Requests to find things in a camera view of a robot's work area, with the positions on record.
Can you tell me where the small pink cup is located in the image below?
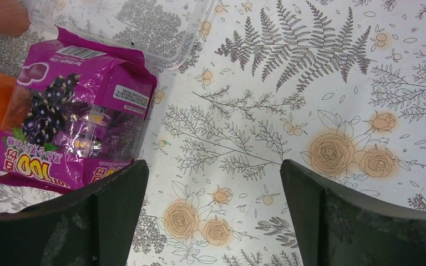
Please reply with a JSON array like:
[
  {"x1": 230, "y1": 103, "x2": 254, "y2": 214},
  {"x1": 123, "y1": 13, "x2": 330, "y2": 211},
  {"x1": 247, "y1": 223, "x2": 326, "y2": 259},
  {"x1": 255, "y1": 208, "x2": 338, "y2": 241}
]
[{"x1": 0, "y1": 0, "x2": 31, "y2": 37}]

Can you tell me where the purple candy bag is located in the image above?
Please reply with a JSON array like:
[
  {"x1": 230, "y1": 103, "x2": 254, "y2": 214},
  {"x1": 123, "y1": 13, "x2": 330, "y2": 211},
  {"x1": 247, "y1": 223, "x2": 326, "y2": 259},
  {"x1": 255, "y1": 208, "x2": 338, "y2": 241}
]
[{"x1": 0, "y1": 28, "x2": 158, "y2": 193}]

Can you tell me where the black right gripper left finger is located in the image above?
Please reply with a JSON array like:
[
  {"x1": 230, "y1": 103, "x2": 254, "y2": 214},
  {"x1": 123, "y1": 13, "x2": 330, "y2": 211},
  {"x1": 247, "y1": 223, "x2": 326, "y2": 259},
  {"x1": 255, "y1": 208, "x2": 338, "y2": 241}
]
[{"x1": 0, "y1": 160, "x2": 149, "y2": 265}]

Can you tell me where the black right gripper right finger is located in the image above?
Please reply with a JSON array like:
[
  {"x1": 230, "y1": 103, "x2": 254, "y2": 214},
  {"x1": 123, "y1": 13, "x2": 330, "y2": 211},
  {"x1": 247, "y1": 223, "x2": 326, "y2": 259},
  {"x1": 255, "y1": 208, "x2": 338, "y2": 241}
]
[{"x1": 280, "y1": 160, "x2": 426, "y2": 265}]

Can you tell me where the floral table mat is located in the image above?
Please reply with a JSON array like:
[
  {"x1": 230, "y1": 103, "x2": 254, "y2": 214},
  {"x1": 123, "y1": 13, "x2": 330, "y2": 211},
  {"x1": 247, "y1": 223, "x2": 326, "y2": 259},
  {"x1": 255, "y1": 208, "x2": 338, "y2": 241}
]
[{"x1": 0, "y1": 0, "x2": 426, "y2": 266}]

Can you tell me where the clear plastic tray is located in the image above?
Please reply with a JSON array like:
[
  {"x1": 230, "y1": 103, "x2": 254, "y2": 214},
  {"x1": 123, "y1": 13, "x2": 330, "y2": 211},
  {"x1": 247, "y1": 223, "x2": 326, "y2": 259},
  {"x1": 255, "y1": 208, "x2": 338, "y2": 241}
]
[{"x1": 22, "y1": 0, "x2": 214, "y2": 69}]

